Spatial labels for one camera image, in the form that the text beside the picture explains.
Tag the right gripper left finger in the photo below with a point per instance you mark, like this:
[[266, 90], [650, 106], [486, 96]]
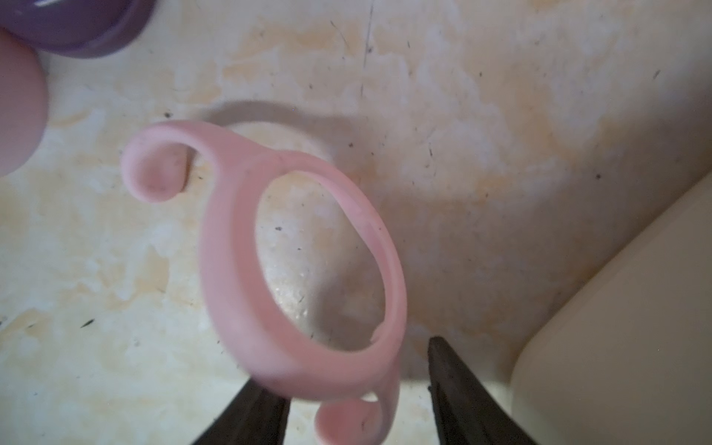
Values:
[[254, 416]]

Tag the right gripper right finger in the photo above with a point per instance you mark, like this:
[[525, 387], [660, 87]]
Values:
[[464, 411]]

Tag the pink bottle handle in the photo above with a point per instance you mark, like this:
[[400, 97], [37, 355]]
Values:
[[358, 392]]

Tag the white bin green inside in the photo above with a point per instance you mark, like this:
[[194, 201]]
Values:
[[628, 359]]

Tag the pink bottle cap lower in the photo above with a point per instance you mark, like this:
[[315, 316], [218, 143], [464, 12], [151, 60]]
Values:
[[24, 103]]

